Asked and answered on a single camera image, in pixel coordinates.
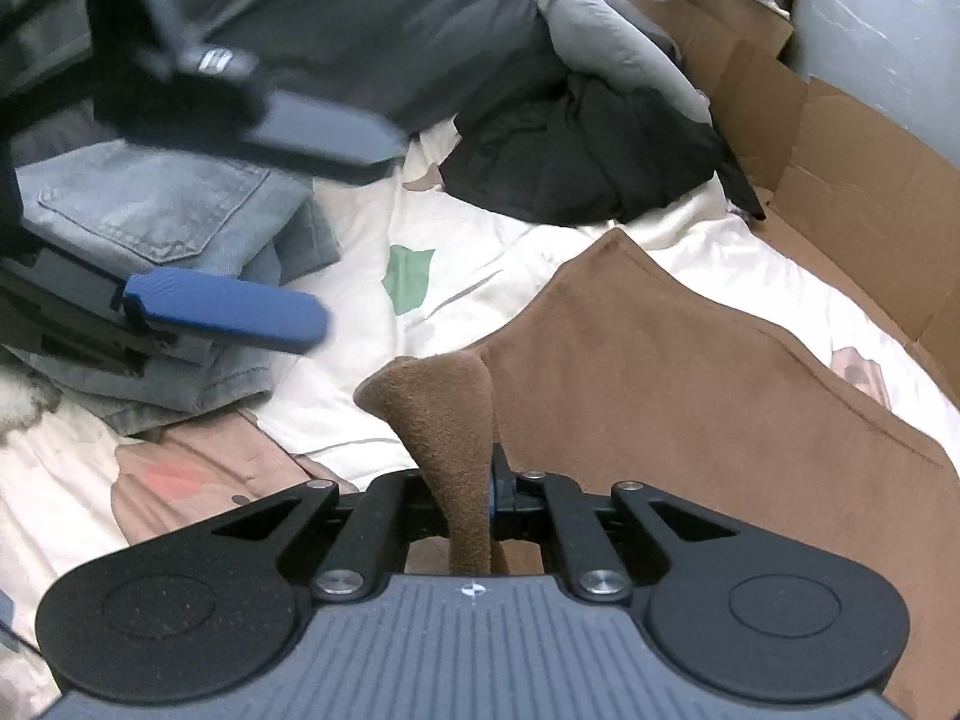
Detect flattened brown cardboard box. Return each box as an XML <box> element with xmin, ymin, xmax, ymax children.
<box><xmin>638</xmin><ymin>0</ymin><xmax>958</xmax><ymax>397</ymax></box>

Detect dark grey pillow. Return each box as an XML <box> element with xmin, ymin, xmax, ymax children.
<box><xmin>11</xmin><ymin>0</ymin><xmax>548</xmax><ymax>160</ymax></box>

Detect light blue denim jeans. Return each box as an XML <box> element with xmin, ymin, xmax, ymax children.
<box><xmin>3</xmin><ymin>140</ymin><xmax>338</xmax><ymax>436</ymax></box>

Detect grey upright mattress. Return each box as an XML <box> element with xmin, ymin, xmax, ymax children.
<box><xmin>788</xmin><ymin>0</ymin><xmax>958</xmax><ymax>163</ymax></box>

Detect brown shirt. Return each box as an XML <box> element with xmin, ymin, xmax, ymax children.
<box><xmin>355</xmin><ymin>231</ymin><xmax>958</xmax><ymax>718</ymax></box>

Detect grey neck pillow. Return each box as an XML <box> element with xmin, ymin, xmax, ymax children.
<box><xmin>537</xmin><ymin>0</ymin><xmax>711</xmax><ymax>124</ymax></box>

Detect cream bear print bedsheet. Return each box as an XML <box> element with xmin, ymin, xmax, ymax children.
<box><xmin>2</xmin><ymin>125</ymin><xmax>958</xmax><ymax>718</ymax></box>

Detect black garment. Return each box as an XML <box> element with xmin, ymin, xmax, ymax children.
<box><xmin>439</xmin><ymin>52</ymin><xmax>765</xmax><ymax>226</ymax></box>

